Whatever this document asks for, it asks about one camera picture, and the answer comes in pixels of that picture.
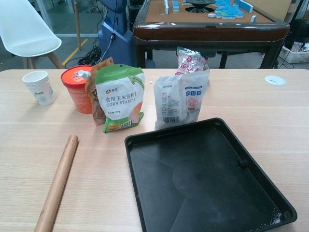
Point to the clear white powder bag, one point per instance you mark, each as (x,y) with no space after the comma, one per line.
(178,101)

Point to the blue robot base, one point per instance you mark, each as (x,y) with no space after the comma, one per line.
(116,48)

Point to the red white sugar bag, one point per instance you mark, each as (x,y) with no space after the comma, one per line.
(188,62)

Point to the black plastic tray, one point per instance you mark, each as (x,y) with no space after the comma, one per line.
(193,181)

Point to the green white corn starch pouch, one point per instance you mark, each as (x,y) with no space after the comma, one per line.
(118,101)

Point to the brown spout pouch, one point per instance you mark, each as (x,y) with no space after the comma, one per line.
(97,113)

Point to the orange tub with lid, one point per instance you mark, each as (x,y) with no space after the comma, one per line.
(77,96)

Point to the dark wood mahjong table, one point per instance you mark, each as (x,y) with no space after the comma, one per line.
(205,31)

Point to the blue white mahjong tile stack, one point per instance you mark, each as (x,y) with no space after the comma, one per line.
(175,6)

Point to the white paper cup stack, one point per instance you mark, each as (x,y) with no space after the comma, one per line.
(41,89)

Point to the wooden rolling pin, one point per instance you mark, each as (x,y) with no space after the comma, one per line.
(58,183)

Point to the black mahjong centre dome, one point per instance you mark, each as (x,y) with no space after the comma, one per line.
(199,4)

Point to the wooden pole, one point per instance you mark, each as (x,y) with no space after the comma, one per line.
(77,24)

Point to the white round grommet cap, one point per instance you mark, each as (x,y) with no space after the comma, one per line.
(275,80)

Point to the blue mahjong tile pile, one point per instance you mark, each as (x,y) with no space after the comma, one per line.
(229,9)

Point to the white storage box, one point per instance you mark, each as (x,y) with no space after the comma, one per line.
(294,52)

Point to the white chair with wooden legs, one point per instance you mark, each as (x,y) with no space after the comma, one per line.
(24,31)

